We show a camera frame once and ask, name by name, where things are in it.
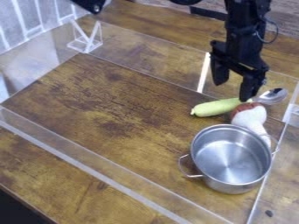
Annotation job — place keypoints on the clear acrylic front barrier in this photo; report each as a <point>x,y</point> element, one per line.
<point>164,201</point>

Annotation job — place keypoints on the stainless steel pot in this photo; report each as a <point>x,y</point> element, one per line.
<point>231,157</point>

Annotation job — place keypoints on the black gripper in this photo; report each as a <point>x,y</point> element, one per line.
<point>238,54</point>

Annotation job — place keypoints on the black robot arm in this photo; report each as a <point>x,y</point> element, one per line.
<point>246,12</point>

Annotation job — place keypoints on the red white toy mushroom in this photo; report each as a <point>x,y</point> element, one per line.
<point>250,116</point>

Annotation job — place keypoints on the black robot base link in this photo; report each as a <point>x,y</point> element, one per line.
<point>94,6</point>

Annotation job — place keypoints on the clear acrylic triangle bracket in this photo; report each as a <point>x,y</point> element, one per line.
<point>86,43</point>

